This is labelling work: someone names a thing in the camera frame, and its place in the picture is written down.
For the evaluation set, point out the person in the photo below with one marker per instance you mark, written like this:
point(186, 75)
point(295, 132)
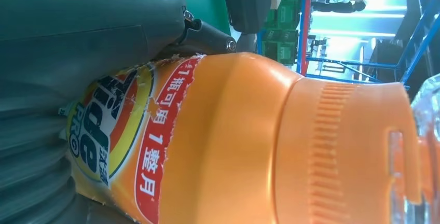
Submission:
point(337, 7)

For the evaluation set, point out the red metal bar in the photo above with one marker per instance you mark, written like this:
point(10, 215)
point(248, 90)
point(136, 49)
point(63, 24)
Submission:
point(307, 26)

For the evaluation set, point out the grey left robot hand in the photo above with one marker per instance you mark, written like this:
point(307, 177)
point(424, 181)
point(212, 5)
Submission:
point(86, 16)

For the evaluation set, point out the green plastic crate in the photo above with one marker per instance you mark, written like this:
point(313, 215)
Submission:
point(282, 26)

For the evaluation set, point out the black carrying case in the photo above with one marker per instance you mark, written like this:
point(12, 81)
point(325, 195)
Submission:
point(245, 2)

